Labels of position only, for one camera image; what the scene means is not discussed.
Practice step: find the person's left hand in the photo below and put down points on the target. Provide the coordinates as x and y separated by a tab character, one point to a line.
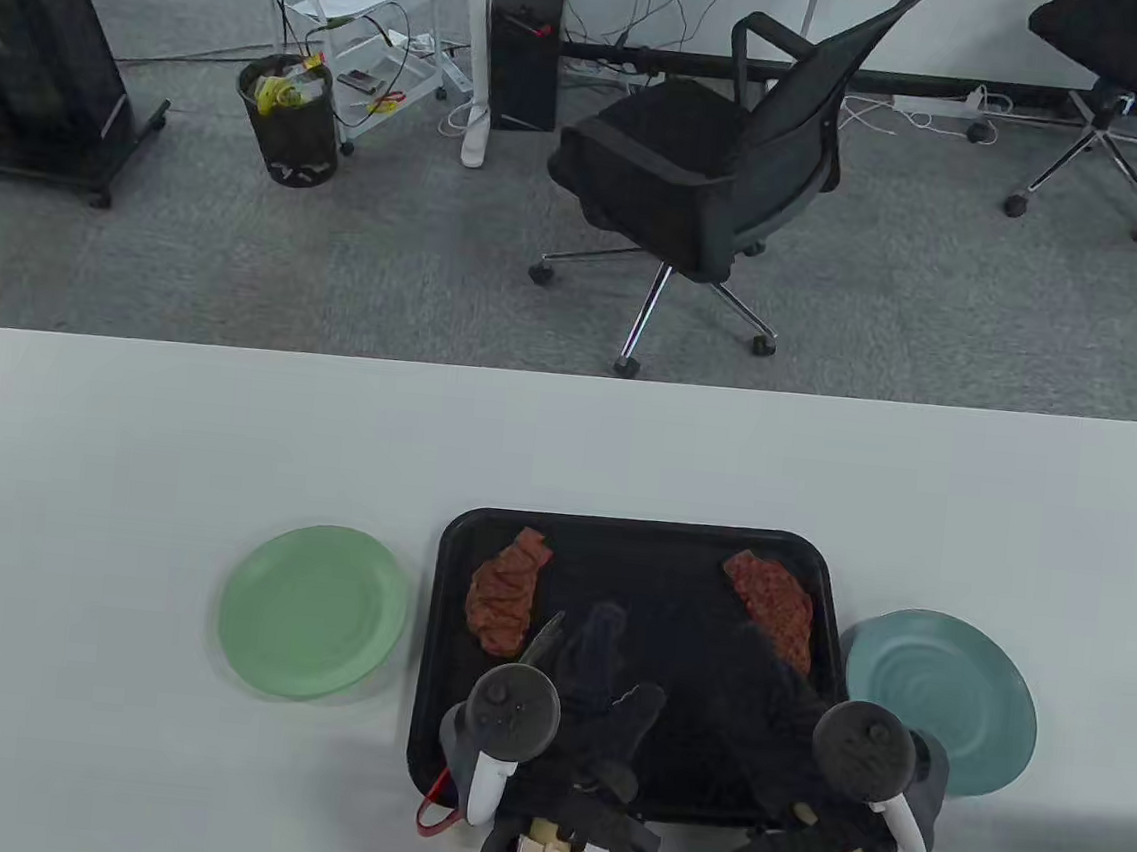
597	650

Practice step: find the person's right hand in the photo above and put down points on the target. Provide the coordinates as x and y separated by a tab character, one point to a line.
771	727

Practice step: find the grill-marked red steak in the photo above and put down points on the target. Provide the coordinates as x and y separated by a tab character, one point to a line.
504	596

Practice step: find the marbled red steak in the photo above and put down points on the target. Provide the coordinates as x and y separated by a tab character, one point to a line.
768	596

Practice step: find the green plate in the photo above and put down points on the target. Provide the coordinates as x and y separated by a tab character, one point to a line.
309	612

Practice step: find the black textured tray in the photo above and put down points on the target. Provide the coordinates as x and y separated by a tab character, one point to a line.
655	575

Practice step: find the teal blue plate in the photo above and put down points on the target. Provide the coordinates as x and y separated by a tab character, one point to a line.
946	683

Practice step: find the black armrest office chair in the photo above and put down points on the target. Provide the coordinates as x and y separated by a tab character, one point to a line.
654	163

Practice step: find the black mesh trash bin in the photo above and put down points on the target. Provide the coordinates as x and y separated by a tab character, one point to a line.
289	143

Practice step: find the black computer tower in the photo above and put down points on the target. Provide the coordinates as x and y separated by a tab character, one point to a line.
524	50

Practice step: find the black phone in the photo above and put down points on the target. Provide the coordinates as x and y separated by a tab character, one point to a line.
361	82

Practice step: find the yellow banana peel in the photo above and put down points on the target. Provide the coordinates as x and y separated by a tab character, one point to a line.
277	97

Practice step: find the white power strip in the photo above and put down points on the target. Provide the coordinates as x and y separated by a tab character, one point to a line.
936	105

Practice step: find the black wheeled cabinet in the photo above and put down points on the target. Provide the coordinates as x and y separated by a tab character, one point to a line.
33	43

